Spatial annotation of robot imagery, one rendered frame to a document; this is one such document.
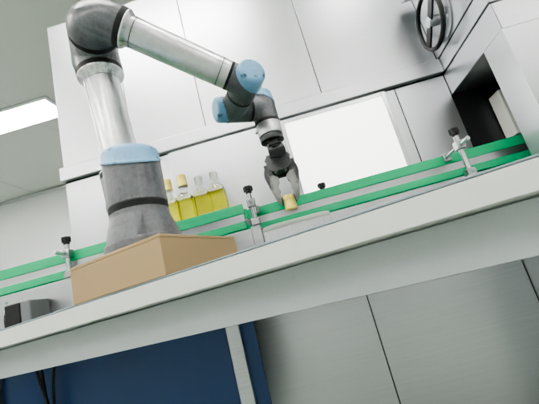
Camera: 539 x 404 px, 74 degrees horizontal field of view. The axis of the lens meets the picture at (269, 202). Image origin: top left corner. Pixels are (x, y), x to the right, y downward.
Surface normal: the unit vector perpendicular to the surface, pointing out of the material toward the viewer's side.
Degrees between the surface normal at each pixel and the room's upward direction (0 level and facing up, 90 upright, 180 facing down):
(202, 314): 90
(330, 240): 90
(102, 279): 90
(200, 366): 90
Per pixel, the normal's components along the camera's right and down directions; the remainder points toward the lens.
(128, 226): -0.15, -0.51
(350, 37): -0.11, -0.22
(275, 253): -0.45, -0.11
